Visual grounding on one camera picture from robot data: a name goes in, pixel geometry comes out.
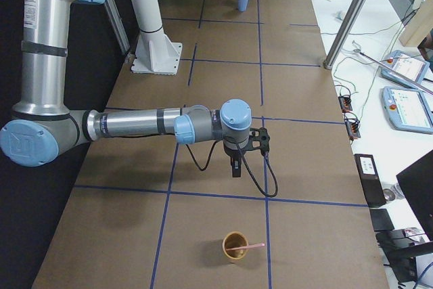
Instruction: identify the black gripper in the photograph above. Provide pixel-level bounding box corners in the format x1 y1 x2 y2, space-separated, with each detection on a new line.
223 140 246 178

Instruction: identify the blue plastic cup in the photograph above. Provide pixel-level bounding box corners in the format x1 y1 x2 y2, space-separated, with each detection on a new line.
237 0 249 12

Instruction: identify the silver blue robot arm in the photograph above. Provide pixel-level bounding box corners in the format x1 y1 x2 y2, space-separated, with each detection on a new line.
1 0 252 177

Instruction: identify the orange plastic cup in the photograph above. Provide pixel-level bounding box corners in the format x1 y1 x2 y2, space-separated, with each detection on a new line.
222 231 248 263

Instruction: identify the orange black connector block near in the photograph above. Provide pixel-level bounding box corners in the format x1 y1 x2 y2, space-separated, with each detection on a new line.
344 117 361 141

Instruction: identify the orange black connector block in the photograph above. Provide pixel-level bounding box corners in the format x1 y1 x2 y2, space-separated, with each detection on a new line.
338 95 352 113
344 117 361 141

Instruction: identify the orange black connector block far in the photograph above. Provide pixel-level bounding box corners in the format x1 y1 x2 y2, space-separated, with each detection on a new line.
338 95 352 113

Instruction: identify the black box with label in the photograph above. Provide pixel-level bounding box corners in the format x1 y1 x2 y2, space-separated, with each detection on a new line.
354 154 386 208

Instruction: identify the near teach pendant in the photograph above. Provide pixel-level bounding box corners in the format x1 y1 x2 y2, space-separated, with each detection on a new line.
381 87 432 134

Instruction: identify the teach pendant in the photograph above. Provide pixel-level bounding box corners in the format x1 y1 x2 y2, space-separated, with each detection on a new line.
381 87 432 134
382 50 430 84

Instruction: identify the black monitor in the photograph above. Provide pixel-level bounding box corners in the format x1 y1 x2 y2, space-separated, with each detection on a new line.
396 154 432 240

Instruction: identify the far teach pendant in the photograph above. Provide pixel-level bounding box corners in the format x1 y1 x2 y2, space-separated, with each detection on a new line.
382 50 430 84

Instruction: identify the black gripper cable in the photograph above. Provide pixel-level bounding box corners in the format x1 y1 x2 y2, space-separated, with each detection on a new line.
184 138 279 198

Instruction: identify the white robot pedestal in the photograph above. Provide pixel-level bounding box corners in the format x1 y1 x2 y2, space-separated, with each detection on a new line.
131 0 183 75

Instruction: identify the aluminium frame post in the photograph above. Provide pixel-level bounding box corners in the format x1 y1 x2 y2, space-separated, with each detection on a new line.
323 0 366 70

